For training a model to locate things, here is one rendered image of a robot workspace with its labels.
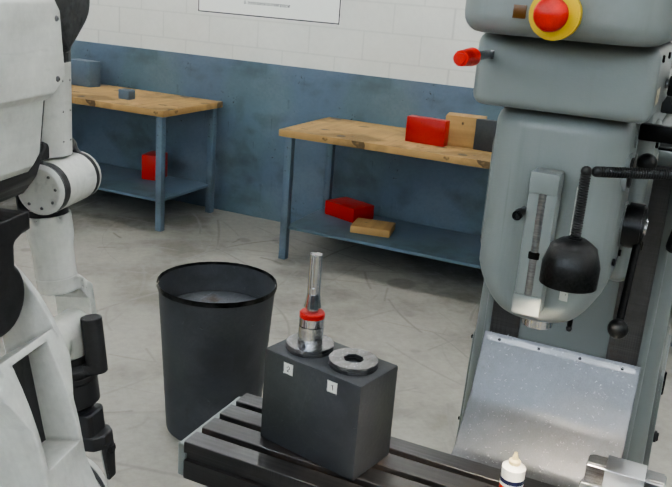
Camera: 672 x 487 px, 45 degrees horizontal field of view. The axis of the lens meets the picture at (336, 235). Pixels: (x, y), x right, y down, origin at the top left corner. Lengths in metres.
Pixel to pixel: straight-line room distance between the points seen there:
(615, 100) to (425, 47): 4.66
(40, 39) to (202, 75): 5.47
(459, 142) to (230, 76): 2.06
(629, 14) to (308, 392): 0.85
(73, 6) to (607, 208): 0.82
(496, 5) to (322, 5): 5.01
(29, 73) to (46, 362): 0.41
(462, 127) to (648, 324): 3.59
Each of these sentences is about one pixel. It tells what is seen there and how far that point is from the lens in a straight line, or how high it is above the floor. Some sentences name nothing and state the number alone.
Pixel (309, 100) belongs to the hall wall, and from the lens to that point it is 6.12.
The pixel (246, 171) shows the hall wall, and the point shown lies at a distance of 6.46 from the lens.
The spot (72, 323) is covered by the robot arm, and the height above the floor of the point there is 1.22.
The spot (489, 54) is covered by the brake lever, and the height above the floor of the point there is 1.70.
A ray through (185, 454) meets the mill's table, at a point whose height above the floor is 0.91.
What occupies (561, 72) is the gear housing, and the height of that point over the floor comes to 1.69.
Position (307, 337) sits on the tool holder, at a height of 1.16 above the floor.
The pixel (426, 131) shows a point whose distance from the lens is 5.18.
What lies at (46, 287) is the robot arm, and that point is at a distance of 1.38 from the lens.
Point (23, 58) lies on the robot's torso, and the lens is 1.09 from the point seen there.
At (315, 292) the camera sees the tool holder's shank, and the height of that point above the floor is 1.24.
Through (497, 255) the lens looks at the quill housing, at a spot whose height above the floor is 1.41.
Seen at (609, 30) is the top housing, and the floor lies 1.75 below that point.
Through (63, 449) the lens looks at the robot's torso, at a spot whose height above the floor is 1.12.
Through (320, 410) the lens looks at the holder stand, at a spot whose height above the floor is 1.05.
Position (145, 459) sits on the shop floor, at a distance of 3.32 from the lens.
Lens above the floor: 1.77
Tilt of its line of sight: 17 degrees down
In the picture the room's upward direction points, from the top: 4 degrees clockwise
